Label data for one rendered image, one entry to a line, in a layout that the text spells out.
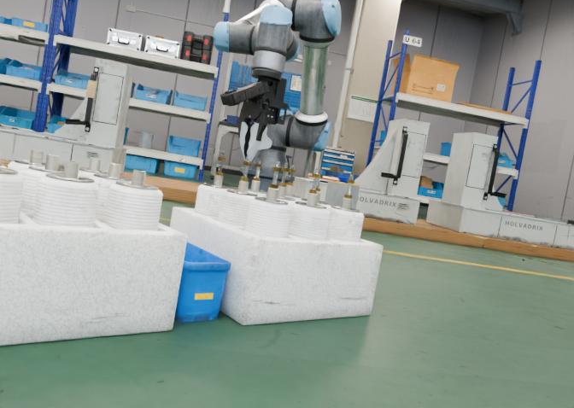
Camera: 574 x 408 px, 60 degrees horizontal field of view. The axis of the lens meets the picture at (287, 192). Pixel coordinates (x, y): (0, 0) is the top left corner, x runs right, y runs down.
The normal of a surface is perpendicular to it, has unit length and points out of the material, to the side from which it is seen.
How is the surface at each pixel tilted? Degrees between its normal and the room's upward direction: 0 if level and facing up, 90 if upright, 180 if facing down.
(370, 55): 90
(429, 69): 101
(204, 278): 92
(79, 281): 90
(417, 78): 88
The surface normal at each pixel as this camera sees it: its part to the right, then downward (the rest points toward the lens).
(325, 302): 0.62, 0.15
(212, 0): 0.16, 0.08
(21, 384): 0.17, -0.98
